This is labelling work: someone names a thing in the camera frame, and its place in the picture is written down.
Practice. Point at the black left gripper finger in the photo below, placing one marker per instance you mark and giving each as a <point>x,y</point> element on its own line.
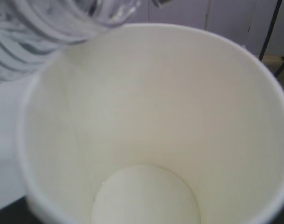
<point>17,213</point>

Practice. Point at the white paper cup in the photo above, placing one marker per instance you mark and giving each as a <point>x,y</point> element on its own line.
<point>153,123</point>

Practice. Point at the clear green-label water bottle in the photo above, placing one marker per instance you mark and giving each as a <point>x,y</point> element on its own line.
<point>32,31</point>

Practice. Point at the black stand pole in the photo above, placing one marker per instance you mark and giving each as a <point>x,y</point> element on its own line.
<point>268,36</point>

